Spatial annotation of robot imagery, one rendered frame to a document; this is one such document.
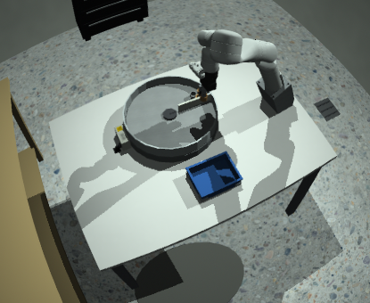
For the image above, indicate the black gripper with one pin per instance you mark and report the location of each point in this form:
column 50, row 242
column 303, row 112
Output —
column 208, row 82

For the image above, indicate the blue open crate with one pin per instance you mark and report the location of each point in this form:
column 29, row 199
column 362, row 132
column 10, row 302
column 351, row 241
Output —
column 212, row 173

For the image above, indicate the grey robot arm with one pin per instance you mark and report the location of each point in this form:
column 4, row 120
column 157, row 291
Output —
column 225, row 48

